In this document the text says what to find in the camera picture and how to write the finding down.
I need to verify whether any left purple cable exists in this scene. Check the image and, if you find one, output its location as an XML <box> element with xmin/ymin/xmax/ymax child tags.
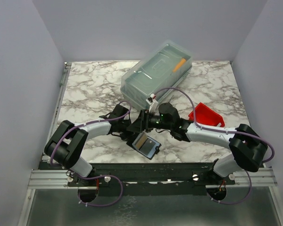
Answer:
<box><xmin>49</xmin><ymin>100</ymin><xmax>133</xmax><ymax>165</ymax></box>

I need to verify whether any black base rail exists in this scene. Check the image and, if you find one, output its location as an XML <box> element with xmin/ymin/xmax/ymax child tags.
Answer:
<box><xmin>68</xmin><ymin>162</ymin><xmax>234</xmax><ymax>196</ymax></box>

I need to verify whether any purple cable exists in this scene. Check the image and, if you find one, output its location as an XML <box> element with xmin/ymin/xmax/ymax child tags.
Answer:
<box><xmin>49</xmin><ymin>100</ymin><xmax>133</xmax><ymax>165</ymax></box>
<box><xmin>154</xmin><ymin>87</ymin><xmax>275</xmax><ymax>163</ymax></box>

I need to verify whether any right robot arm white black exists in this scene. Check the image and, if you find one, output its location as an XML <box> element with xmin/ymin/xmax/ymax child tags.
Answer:
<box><xmin>127</xmin><ymin>103</ymin><xmax>268</xmax><ymax>185</ymax></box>

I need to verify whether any orange tool inside box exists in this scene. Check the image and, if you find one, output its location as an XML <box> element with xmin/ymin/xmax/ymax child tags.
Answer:
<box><xmin>172</xmin><ymin>58</ymin><xmax>186</xmax><ymax>73</ymax></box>

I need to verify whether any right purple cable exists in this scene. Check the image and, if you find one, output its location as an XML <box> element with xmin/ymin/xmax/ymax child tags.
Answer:
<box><xmin>154</xmin><ymin>87</ymin><xmax>275</xmax><ymax>163</ymax></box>

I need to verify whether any aluminium frame rail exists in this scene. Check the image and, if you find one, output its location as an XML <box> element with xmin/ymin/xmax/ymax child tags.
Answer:
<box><xmin>28</xmin><ymin>170</ymin><xmax>68</xmax><ymax>189</ymax></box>

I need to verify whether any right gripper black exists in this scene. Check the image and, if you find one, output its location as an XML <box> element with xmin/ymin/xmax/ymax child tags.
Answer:
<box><xmin>127</xmin><ymin>109</ymin><xmax>172</xmax><ymax>133</ymax></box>

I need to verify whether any red plastic bin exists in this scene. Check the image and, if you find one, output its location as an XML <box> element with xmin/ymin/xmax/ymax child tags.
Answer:
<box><xmin>195</xmin><ymin>103</ymin><xmax>225</xmax><ymax>127</ymax></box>

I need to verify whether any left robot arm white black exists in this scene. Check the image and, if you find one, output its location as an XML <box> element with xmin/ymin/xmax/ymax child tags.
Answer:
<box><xmin>44</xmin><ymin>104</ymin><xmax>131</xmax><ymax>186</ymax></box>

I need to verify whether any clear plastic storage box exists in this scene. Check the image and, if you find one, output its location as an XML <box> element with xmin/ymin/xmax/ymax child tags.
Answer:
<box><xmin>120</xmin><ymin>40</ymin><xmax>192</xmax><ymax>111</ymax></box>

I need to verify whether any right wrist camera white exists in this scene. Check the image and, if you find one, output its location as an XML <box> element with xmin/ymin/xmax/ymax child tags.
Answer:
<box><xmin>146</xmin><ymin>94</ymin><xmax>158</xmax><ymax>113</ymax></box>

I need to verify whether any black card holder wallet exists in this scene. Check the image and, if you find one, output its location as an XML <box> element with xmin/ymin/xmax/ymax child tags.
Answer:
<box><xmin>132</xmin><ymin>135</ymin><xmax>161</xmax><ymax>160</ymax></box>

